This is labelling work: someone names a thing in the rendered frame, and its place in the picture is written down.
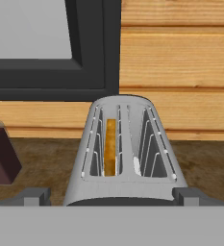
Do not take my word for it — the black framed window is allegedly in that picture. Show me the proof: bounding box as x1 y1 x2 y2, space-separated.
0 0 122 103

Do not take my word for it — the golden bread slice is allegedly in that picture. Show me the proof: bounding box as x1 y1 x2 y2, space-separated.
103 118 118 177

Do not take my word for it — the silver two-slot toaster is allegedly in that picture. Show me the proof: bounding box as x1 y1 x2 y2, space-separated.
62 94 188 207

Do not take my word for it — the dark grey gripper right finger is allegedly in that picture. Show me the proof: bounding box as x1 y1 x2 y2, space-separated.
172 186 224 207

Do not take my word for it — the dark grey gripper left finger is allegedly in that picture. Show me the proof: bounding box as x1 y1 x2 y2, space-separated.
0 187 52 207

